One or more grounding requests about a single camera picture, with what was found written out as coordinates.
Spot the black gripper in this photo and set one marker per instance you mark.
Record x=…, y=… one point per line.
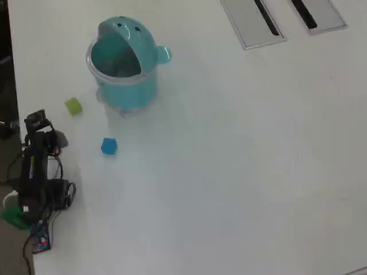
x=51, y=141

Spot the red lego block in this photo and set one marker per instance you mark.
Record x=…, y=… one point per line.
x=56, y=150

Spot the green lego block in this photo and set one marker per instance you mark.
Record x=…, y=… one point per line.
x=74, y=106

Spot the blue lego block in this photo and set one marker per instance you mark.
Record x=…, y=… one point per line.
x=109, y=146

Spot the teal bin with domed lid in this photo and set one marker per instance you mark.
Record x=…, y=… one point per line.
x=129, y=88

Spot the green table clamp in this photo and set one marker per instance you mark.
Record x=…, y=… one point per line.
x=11, y=215

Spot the blue controller circuit board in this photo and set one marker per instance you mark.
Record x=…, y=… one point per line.
x=41, y=237

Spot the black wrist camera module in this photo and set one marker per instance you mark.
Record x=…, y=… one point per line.
x=35, y=118

